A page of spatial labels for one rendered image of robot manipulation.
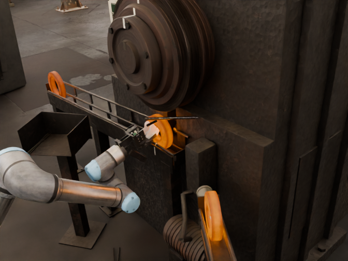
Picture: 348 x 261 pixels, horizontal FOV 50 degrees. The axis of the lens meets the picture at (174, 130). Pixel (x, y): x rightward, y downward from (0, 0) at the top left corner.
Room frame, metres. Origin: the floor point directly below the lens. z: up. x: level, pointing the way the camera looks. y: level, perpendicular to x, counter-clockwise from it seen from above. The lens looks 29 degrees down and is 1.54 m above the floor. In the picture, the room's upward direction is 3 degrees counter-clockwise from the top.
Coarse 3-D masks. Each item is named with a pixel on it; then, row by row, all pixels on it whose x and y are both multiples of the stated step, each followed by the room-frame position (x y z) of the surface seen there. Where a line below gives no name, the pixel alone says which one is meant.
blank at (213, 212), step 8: (208, 192) 0.93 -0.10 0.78; (208, 200) 0.89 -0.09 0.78; (216, 200) 0.88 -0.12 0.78; (208, 208) 0.89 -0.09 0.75; (216, 208) 0.86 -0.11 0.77; (208, 216) 0.92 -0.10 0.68; (216, 216) 0.84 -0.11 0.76; (208, 224) 0.90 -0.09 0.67; (216, 224) 0.83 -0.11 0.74; (208, 232) 0.89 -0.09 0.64; (216, 232) 0.82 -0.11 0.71; (216, 240) 0.84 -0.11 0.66
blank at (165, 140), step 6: (156, 114) 1.41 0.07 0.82; (150, 120) 1.41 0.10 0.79; (162, 120) 1.37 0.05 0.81; (156, 126) 1.38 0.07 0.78; (162, 126) 1.35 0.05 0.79; (168, 126) 1.35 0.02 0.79; (162, 132) 1.35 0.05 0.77; (168, 132) 1.34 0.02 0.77; (156, 138) 1.40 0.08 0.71; (162, 138) 1.35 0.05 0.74; (168, 138) 1.33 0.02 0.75; (162, 144) 1.35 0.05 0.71; (168, 144) 1.34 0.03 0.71
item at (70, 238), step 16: (48, 112) 1.71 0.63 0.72; (32, 128) 1.63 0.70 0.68; (48, 128) 1.72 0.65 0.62; (64, 128) 1.69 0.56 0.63; (80, 128) 1.57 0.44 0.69; (32, 144) 1.60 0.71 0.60; (48, 144) 1.60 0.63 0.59; (64, 144) 1.58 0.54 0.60; (80, 144) 1.54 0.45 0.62; (64, 160) 1.55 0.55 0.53; (64, 176) 1.56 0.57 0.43; (80, 208) 1.56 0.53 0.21; (80, 224) 1.55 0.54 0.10; (96, 224) 1.64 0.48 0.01; (64, 240) 1.53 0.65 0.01; (80, 240) 1.52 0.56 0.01; (96, 240) 1.52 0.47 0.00
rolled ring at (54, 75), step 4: (52, 72) 2.21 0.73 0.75; (56, 72) 2.21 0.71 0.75; (48, 76) 2.26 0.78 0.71; (52, 76) 2.21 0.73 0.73; (56, 76) 2.18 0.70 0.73; (60, 76) 2.19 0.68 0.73; (48, 80) 2.28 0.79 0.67; (52, 80) 2.27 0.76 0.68; (56, 80) 2.16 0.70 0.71; (60, 80) 2.17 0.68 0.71; (52, 84) 2.27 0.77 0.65; (60, 84) 2.15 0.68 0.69; (52, 88) 2.26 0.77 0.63; (56, 88) 2.27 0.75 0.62; (60, 88) 2.14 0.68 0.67; (64, 88) 2.16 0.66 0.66; (56, 92) 2.24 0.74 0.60; (60, 92) 2.15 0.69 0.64; (64, 92) 2.16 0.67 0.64; (64, 96) 2.17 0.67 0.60
